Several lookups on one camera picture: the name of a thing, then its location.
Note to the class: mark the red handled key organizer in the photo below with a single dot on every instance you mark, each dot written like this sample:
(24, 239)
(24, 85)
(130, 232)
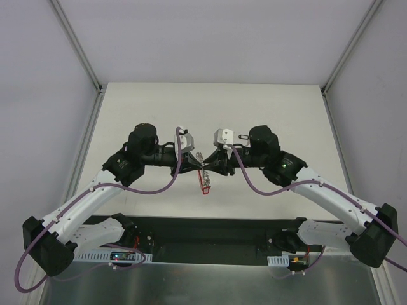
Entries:
(203, 176)

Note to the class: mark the aluminium frame post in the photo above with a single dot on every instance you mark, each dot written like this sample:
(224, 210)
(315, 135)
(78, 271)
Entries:
(357, 35)
(76, 46)

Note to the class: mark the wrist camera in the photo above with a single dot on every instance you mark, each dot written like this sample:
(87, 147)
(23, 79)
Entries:
(224, 138)
(183, 142)

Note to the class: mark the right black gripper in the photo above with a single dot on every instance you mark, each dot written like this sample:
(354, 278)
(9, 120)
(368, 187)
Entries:
(227, 162)

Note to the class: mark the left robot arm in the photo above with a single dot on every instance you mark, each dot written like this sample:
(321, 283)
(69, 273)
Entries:
(57, 238)

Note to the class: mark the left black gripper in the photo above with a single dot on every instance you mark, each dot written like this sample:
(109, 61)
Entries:
(179, 162)

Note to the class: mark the left white cable duct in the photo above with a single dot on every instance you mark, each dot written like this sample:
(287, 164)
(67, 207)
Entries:
(114, 256)

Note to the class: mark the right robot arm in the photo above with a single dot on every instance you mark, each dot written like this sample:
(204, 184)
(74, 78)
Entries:
(367, 230)

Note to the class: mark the right aluminium frame post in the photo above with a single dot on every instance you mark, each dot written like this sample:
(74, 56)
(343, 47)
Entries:
(357, 35)

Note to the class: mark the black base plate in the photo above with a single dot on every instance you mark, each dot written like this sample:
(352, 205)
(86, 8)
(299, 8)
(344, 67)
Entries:
(245, 242)

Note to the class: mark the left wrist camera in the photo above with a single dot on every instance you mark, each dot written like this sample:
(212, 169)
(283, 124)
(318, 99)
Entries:
(183, 142)

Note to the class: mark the left aluminium frame post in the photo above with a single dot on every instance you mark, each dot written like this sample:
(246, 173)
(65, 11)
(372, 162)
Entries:
(76, 46)

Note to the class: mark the white cable duct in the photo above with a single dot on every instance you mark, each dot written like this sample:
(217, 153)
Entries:
(114, 256)
(278, 261)

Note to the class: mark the right white cable duct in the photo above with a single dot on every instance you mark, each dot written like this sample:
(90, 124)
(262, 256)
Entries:
(278, 261)

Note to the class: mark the left aluminium rail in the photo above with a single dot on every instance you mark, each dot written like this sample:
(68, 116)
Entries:
(72, 184)

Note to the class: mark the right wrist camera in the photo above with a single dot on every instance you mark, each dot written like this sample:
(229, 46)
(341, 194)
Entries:
(224, 138)

